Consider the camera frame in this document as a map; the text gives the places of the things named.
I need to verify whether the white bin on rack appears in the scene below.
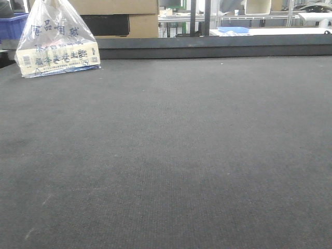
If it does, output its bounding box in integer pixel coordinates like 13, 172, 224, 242
244, 0, 272, 15

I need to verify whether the white metal rack shelf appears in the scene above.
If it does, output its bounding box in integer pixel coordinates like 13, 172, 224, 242
158, 13, 300, 26

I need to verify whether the white background table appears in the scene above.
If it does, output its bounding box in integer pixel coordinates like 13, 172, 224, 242
210, 27, 331, 36

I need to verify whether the blue tray on white table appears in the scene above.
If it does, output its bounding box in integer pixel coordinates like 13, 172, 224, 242
218, 26, 250, 34

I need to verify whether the cream box inside bag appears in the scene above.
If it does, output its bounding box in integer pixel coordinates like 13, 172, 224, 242
16, 42, 100, 78

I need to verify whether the clear printed plastic bag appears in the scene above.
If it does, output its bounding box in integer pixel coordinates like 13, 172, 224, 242
15, 0, 101, 79

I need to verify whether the upper cardboard box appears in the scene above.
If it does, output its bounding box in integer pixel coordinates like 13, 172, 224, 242
70, 0, 158, 15

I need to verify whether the blue plastic crate background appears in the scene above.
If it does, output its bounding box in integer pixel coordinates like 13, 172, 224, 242
0, 12, 29, 42

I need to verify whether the black vertical post left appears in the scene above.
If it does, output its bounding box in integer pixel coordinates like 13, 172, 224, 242
189, 0, 196, 37

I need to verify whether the black vertical post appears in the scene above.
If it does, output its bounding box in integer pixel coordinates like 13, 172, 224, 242
204, 0, 211, 36
189, 0, 196, 37

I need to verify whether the black vertical post right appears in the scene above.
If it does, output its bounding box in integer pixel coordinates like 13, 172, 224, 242
204, 0, 211, 36

